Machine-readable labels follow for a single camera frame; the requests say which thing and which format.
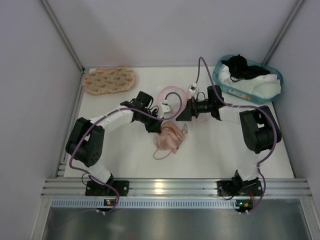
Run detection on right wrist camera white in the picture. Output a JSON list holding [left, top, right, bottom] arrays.
[[187, 83, 200, 98]]

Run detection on pink floral mesh laundry bag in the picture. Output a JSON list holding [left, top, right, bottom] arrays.
[[82, 66, 137, 95]]

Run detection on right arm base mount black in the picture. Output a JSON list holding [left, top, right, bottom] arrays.
[[217, 171, 263, 200]]

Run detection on left aluminium frame post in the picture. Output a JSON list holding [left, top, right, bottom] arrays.
[[39, 0, 85, 73]]

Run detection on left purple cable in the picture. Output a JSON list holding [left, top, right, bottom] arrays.
[[68, 92, 183, 216]]

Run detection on white garment in basket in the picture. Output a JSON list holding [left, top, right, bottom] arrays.
[[218, 65, 281, 99]]

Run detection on pink garment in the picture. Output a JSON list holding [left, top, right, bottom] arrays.
[[153, 121, 188, 161]]

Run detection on aluminium frame post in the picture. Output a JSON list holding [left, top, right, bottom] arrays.
[[262, 0, 307, 65], [39, 0, 85, 73]]

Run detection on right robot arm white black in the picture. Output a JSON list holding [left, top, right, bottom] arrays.
[[175, 85, 282, 188]]

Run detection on right aluminium frame post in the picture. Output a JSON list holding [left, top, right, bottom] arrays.
[[262, 0, 307, 65]]

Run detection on black garment in basket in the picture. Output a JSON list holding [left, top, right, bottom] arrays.
[[221, 54, 271, 83]]

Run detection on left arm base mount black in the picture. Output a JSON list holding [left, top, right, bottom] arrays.
[[81, 173, 130, 197]]

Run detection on aluminium front rail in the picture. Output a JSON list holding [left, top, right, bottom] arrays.
[[40, 178, 312, 199]]

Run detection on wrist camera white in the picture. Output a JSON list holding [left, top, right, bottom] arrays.
[[187, 83, 200, 98], [158, 102, 173, 118]]

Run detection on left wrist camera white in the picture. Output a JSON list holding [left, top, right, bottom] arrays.
[[158, 102, 173, 118]]

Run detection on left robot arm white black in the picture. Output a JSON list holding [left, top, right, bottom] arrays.
[[65, 91, 163, 185]]

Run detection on blue plastic laundry basket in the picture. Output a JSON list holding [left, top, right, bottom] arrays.
[[212, 55, 283, 104]]

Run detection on grey slotted cable duct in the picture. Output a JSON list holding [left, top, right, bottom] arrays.
[[51, 198, 252, 209]]

